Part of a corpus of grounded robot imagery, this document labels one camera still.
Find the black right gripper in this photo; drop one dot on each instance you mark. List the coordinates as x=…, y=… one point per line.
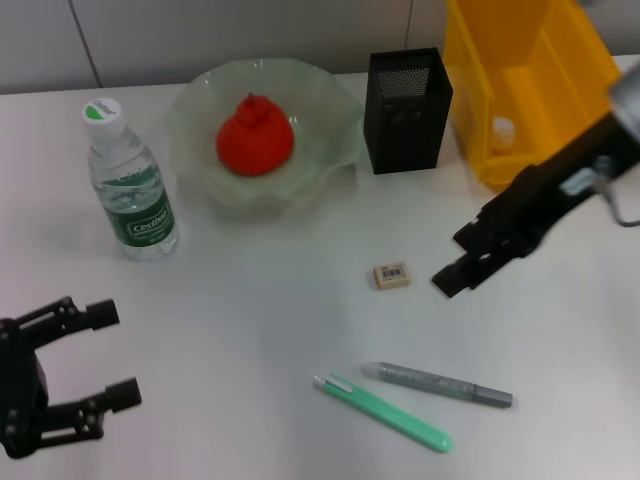
x=555, y=195

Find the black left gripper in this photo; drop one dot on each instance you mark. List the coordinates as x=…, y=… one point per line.
x=22, y=395

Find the white paper ball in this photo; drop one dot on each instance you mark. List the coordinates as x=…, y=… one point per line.
x=502, y=132

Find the clear green-label water bottle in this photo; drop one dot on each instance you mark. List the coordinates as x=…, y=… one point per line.
x=135, y=210

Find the mint green pen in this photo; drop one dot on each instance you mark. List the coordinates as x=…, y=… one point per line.
x=380, y=407

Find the orange mandarin fruit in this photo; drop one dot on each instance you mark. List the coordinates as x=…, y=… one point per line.
x=255, y=142

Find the beige eraser with barcode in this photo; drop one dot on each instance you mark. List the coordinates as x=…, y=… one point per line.
x=393, y=276

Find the grey marker pen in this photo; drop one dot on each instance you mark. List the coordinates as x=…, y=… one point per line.
x=425, y=380

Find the black mesh pen holder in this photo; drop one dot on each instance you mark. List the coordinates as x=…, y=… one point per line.
x=405, y=130

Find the green glass fruit bowl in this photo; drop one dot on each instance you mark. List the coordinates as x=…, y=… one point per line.
x=310, y=170

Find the yellow plastic bin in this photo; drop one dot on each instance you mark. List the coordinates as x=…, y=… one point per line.
x=540, y=75

